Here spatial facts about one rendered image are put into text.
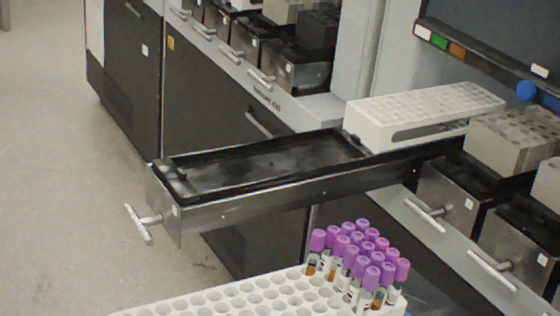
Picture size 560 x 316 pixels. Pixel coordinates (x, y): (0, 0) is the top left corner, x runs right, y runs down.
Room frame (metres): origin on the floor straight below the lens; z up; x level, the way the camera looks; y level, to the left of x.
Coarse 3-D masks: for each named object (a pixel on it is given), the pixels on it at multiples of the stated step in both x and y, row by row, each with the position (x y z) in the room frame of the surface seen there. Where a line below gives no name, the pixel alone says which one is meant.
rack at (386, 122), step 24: (384, 96) 1.13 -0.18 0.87; (408, 96) 1.16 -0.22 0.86; (432, 96) 1.16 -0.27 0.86; (456, 96) 1.18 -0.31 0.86; (480, 96) 1.18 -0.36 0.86; (360, 120) 1.05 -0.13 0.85; (384, 120) 1.04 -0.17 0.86; (408, 120) 1.05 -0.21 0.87; (432, 120) 1.07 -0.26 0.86; (456, 120) 1.15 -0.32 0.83; (384, 144) 1.02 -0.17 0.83; (408, 144) 1.05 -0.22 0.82
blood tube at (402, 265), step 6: (402, 258) 0.57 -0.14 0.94; (396, 264) 0.56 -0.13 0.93; (402, 264) 0.56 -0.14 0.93; (408, 264) 0.56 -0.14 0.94; (396, 270) 0.56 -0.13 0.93; (402, 270) 0.56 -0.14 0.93; (408, 270) 0.56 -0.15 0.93; (396, 276) 0.56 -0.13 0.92; (402, 276) 0.56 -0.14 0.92; (396, 282) 0.56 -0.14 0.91; (402, 282) 0.56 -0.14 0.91; (390, 288) 0.56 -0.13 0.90; (396, 288) 0.56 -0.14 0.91; (390, 294) 0.56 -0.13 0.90; (396, 294) 0.56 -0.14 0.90; (390, 300) 0.56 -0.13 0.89; (396, 300) 0.56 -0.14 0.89
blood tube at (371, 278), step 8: (368, 272) 0.54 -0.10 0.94; (376, 272) 0.55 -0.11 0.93; (368, 280) 0.54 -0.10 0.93; (376, 280) 0.54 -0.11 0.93; (368, 288) 0.54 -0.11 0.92; (360, 296) 0.55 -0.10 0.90; (368, 296) 0.54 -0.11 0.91; (360, 304) 0.54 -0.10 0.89; (368, 304) 0.54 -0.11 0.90; (360, 312) 0.54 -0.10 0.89
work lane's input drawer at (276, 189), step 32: (160, 160) 0.91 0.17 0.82; (192, 160) 0.94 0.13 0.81; (224, 160) 0.95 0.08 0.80; (256, 160) 0.97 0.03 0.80; (288, 160) 0.98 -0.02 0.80; (320, 160) 0.99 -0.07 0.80; (352, 160) 0.98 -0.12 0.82; (384, 160) 1.01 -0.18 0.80; (416, 160) 1.04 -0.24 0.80; (160, 192) 0.86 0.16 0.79; (192, 192) 0.83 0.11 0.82; (224, 192) 0.85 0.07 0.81; (256, 192) 0.87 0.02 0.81; (288, 192) 0.90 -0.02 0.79; (320, 192) 0.93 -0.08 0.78; (352, 192) 0.97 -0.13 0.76; (192, 224) 0.81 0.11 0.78; (224, 224) 0.84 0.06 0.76
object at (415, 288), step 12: (408, 276) 0.69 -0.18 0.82; (420, 276) 0.69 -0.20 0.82; (408, 288) 0.67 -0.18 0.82; (420, 288) 0.67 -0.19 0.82; (432, 288) 0.67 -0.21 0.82; (408, 300) 0.65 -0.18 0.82; (420, 300) 0.65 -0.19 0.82; (432, 300) 0.65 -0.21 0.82; (444, 300) 0.65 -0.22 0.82; (408, 312) 0.62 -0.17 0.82; (420, 312) 0.63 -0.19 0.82; (432, 312) 0.63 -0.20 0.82; (444, 312) 0.63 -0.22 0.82; (456, 312) 0.63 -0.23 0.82; (468, 312) 0.64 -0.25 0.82
